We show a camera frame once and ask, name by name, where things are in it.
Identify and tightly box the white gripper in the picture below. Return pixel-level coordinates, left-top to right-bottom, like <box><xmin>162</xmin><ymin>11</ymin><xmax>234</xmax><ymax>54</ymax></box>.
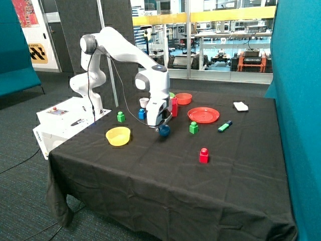
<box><xmin>146</xmin><ymin>98</ymin><xmax>173</xmax><ymax>132</ymax></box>

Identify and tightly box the blue ball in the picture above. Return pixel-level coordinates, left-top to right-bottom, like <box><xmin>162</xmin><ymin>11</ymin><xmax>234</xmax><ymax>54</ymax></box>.
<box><xmin>158</xmin><ymin>125</ymin><xmax>171</xmax><ymax>137</ymax></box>

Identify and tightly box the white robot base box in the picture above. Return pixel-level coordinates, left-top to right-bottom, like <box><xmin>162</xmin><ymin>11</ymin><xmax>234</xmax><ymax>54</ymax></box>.
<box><xmin>33</xmin><ymin>97</ymin><xmax>111</xmax><ymax>160</ymax></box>

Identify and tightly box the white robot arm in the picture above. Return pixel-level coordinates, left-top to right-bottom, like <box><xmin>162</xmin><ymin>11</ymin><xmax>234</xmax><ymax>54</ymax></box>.
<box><xmin>70</xmin><ymin>27</ymin><xmax>172</xmax><ymax>130</ymax></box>

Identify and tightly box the red square pot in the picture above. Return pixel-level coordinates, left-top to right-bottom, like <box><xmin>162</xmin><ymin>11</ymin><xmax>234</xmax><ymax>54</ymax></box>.
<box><xmin>171</xmin><ymin>97</ymin><xmax>178</xmax><ymax>117</ymax></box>

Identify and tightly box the blue block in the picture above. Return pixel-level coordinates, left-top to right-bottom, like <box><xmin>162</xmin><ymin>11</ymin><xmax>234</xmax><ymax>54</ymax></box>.
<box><xmin>138</xmin><ymin>108</ymin><xmax>146</xmax><ymax>120</ymax></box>

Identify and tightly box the white cup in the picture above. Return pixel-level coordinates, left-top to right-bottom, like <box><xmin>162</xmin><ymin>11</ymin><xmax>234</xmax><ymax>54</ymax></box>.
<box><xmin>139</xmin><ymin>97</ymin><xmax>149</xmax><ymax>108</ymax></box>

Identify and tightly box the green block right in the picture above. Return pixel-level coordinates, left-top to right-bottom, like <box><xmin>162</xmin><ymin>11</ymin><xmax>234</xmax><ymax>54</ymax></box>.
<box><xmin>189</xmin><ymin>122</ymin><xmax>199</xmax><ymax>135</ymax></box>

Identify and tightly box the green block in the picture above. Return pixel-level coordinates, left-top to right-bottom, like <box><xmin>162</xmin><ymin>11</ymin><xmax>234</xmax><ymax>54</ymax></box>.
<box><xmin>189</xmin><ymin>122</ymin><xmax>199</xmax><ymax>135</ymax></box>
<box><xmin>117</xmin><ymin>111</ymin><xmax>125</xmax><ymax>123</ymax></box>

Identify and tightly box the green block left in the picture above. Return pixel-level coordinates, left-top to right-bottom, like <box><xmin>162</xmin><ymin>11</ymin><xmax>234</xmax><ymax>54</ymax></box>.
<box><xmin>117</xmin><ymin>111</ymin><xmax>125</xmax><ymax>123</ymax></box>

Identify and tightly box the yellow plastic bowl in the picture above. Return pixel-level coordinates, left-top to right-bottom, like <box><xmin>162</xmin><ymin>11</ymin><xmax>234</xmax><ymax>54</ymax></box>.
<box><xmin>105</xmin><ymin>127</ymin><xmax>130</xmax><ymax>147</ymax></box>

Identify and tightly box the small red bowl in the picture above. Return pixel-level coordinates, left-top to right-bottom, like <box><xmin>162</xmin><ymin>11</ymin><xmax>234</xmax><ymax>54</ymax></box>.
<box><xmin>175</xmin><ymin>93</ymin><xmax>193</xmax><ymax>105</ymax></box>

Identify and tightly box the red plastic plate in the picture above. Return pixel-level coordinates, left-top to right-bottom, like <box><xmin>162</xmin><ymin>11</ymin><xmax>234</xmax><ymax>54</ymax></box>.
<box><xmin>187</xmin><ymin>107</ymin><xmax>220</xmax><ymax>124</ymax></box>

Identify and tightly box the red block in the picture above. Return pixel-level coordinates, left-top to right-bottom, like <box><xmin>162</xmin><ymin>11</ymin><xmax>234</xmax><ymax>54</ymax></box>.
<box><xmin>199</xmin><ymin>148</ymin><xmax>209</xmax><ymax>164</ymax></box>

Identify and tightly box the green highlighter pen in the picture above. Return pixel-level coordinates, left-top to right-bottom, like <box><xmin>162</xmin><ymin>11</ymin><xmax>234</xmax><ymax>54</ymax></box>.
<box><xmin>218</xmin><ymin>120</ymin><xmax>233</xmax><ymax>133</ymax></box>

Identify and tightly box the black tablecloth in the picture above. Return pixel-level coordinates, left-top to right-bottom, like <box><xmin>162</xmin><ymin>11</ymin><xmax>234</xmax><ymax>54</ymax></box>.
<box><xmin>46</xmin><ymin>92</ymin><xmax>298</xmax><ymax>240</ymax></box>

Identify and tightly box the white folded cloth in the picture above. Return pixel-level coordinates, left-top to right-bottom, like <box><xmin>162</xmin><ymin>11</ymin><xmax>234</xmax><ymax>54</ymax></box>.
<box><xmin>233</xmin><ymin>101</ymin><xmax>249</xmax><ymax>112</ymax></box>

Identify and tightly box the orange black cart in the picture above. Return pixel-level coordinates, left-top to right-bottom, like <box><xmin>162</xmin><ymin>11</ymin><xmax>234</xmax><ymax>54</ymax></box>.
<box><xmin>237</xmin><ymin>49</ymin><xmax>267</xmax><ymax>73</ymax></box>

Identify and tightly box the grey metal pole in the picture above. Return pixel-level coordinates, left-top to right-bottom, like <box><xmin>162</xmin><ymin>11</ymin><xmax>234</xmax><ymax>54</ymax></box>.
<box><xmin>96</xmin><ymin>0</ymin><xmax>119</xmax><ymax>107</ymax></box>

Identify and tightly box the yellow black sign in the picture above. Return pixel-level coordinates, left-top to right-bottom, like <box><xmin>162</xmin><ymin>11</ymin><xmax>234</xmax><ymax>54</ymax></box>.
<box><xmin>28</xmin><ymin>43</ymin><xmax>48</xmax><ymax>64</ymax></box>

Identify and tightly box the teal sofa left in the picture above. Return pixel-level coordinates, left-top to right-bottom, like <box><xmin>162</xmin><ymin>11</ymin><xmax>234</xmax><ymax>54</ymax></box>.
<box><xmin>0</xmin><ymin>0</ymin><xmax>42</xmax><ymax>96</ymax></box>

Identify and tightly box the teal partition right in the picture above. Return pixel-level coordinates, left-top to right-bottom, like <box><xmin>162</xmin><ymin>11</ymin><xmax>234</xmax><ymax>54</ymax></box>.
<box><xmin>266</xmin><ymin>1</ymin><xmax>320</xmax><ymax>240</ymax></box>

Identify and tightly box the red poster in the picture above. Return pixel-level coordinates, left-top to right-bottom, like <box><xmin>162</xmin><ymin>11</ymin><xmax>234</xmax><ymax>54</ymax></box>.
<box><xmin>12</xmin><ymin>0</ymin><xmax>39</xmax><ymax>28</ymax></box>

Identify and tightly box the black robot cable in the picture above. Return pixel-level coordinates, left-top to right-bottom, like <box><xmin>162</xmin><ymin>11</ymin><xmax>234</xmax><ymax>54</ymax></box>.
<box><xmin>86</xmin><ymin>45</ymin><xmax>151</xmax><ymax>128</ymax></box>

